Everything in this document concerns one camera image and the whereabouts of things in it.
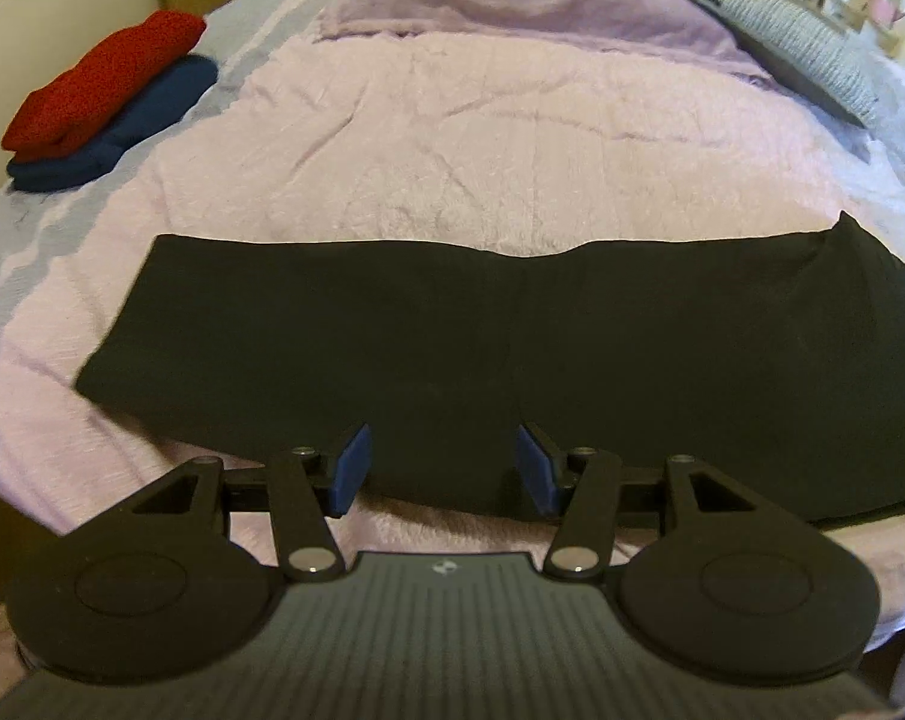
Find pink fleece blanket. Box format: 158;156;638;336
0;0;905;638

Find blue-grey herringbone blanket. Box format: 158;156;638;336
0;0;905;481

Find grey plaid pillow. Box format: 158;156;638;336
676;0;883;128

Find red sweater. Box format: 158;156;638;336
1;11;208;153

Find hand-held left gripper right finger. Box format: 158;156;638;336
516;422;761;582

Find black pants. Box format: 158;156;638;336
73;210;905;524

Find blue sweater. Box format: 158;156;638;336
5;55;220;193

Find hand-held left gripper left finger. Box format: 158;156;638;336
130;422;371;582

